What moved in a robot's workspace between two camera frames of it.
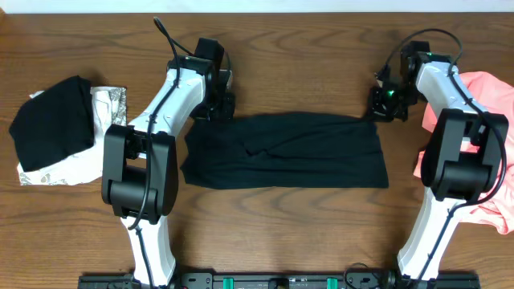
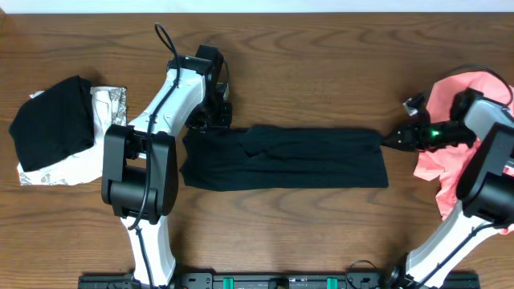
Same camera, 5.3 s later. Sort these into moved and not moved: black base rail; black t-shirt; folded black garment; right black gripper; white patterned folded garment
Moved: right black gripper; black t-shirt
Not moved: white patterned folded garment; black base rail; folded black garment
